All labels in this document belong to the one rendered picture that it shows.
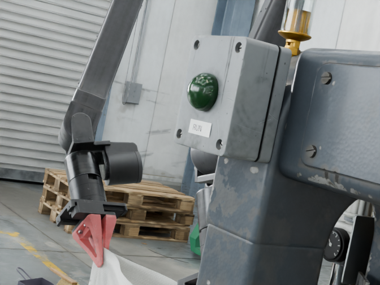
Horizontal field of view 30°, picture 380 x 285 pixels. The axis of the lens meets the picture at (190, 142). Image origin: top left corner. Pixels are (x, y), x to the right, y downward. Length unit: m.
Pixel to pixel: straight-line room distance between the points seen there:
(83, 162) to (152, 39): 7.91
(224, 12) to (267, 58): 9.06
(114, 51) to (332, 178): 0.85
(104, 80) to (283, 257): 0.76
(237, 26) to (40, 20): 2.52
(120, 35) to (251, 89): 0.82
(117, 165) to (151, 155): 8.04
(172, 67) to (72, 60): 1.41
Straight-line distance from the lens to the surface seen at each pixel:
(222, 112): 0.53
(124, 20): 1.35
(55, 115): 8.55
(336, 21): 8.28
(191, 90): 0.54
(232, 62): 0.53
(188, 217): 6.68
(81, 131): 1.21
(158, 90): 9.18
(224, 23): 9.56
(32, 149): 8.49
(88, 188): 1.17
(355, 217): 0.75
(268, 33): 0.90
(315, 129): 0.52
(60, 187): 6.41
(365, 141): 0.49
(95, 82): 1.27
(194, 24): 9.40
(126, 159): 1.21
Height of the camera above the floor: 1.27
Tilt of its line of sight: 3 degrees down
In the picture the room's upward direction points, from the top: 11 degrees clockwise
